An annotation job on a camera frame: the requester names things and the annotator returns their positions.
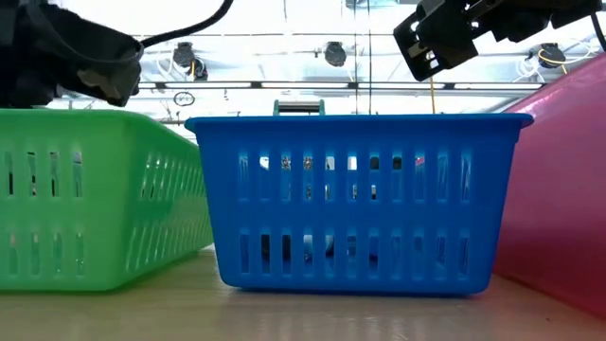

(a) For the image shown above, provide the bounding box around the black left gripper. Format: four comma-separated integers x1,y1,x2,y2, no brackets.
0,0,145,109

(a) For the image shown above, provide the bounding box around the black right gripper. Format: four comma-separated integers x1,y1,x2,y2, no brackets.
393,0,496,82

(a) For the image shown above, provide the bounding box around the green plastic basket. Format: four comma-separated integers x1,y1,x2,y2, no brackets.
0,108,214,293

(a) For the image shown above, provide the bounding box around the red plastic basket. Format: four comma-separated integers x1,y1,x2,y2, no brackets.
491,51,606,318

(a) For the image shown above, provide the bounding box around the blue plastic basket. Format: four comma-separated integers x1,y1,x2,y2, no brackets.
184,113,535,297

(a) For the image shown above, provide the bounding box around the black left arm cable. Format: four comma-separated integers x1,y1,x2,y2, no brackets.
139,0,236,49

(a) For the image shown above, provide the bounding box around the black horizontal rail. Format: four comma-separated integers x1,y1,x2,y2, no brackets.
136,81,545,91

